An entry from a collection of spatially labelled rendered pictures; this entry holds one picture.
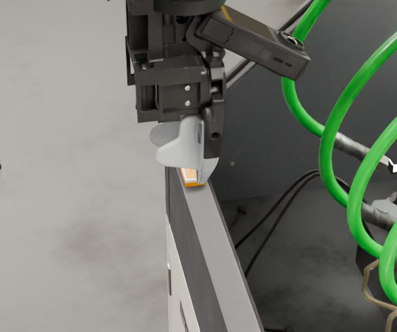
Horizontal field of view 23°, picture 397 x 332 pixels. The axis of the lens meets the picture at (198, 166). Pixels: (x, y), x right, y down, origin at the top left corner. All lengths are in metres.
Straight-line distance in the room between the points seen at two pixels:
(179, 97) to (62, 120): 2.45
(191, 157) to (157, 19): 0.15
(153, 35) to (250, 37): 0.09
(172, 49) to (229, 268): 0.44
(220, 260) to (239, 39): 0.45
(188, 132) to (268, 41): 0.11
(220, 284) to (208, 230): 0.11
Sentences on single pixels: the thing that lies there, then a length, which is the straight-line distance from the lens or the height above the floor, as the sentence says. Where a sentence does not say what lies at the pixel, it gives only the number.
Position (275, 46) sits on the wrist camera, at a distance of 0.86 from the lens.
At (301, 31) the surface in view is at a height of 1.28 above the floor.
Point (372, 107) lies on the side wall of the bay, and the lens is 1.51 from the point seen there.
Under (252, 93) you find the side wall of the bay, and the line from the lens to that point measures 1.43.
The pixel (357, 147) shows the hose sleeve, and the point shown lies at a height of 1.13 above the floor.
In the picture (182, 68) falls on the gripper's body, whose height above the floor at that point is 1.34.
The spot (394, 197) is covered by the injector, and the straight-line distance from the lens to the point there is 1.20.
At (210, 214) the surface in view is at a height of 0.95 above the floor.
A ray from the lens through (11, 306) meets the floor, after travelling 2.60.
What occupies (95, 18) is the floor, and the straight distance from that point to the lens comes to 3.97.
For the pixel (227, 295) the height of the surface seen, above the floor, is 0.95.
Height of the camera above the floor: 1.75
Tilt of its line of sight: 35 degrees down
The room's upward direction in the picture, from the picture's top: straight up
